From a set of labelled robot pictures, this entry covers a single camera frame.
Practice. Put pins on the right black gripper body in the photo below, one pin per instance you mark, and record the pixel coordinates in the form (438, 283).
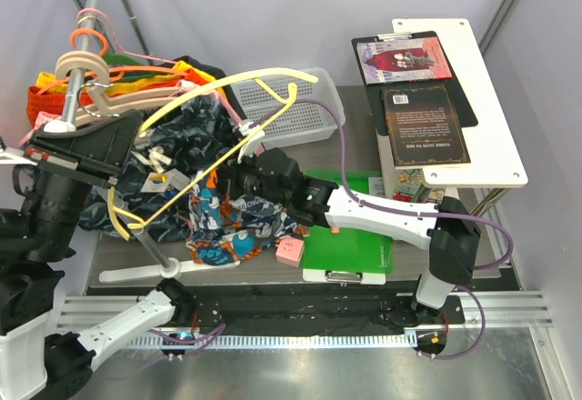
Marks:
(236, 182)

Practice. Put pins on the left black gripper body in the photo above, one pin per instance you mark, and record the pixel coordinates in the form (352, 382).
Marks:
(87, 160)

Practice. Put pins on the colourful patterned shorts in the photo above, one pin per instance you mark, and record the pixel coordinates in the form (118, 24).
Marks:
(225, 230)

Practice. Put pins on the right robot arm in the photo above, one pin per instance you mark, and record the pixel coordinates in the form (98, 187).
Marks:
(446, 231)

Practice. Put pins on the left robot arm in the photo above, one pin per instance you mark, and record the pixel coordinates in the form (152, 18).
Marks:
(35, 365)

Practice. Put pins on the beige wooden hanger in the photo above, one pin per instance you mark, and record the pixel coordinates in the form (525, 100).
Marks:
(89, 78)

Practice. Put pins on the dark patterned shorts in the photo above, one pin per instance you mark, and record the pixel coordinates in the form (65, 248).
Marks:
(193, 137)

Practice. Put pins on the orange knitted shorts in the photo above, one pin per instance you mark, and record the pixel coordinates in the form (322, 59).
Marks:
(48, 103)

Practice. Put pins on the orange clothes hanger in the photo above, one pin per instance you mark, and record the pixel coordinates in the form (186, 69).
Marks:
(104, 45)

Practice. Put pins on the yellow shorts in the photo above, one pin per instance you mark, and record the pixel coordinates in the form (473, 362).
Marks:
(47, 84)

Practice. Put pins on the pink clothes hanger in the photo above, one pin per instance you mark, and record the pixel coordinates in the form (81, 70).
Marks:
(113, 32)

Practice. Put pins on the white garment tags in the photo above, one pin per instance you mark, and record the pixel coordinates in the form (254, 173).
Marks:
(161, 177)

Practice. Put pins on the pink cube power adapter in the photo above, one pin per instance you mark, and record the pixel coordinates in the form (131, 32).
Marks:
(290, 251)

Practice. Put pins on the white perforated plastic basket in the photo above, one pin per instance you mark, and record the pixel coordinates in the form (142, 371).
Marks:
(308, 120)

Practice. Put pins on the white rack base foot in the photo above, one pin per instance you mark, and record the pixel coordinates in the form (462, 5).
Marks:
(175, 269)

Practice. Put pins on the black garment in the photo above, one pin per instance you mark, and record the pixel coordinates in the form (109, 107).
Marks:
(204, 68)

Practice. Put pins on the silver clothes rack pole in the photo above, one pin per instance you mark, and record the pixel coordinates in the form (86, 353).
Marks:
(57, 126)

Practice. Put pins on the green clipboard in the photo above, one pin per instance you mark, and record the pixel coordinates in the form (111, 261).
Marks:
(349, 255)

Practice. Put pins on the black hardcover book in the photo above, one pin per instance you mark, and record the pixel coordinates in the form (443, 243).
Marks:
(423, 127)

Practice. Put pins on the red illustrated book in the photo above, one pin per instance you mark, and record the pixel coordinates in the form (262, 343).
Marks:
(402, 58)

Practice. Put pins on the black clipboard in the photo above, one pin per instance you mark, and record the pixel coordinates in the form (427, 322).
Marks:
(458, 96)

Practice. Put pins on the white side table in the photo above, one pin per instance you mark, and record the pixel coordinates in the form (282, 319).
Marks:
(495, 162)

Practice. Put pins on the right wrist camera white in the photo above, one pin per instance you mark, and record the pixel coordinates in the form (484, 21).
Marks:
(252, 137)

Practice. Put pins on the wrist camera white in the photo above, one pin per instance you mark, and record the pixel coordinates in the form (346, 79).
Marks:
(13, 156)
(252, 137)

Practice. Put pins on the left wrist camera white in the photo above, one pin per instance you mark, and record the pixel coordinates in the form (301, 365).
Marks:
(13, 156)

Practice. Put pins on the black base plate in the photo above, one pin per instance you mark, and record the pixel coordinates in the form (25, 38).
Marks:
(317, 309)

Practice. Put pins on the white cable duct strip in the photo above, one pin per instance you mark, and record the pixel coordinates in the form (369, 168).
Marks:
(240, 342)

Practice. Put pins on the aluminium rail frame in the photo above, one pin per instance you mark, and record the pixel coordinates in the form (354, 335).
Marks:
(504, 350)

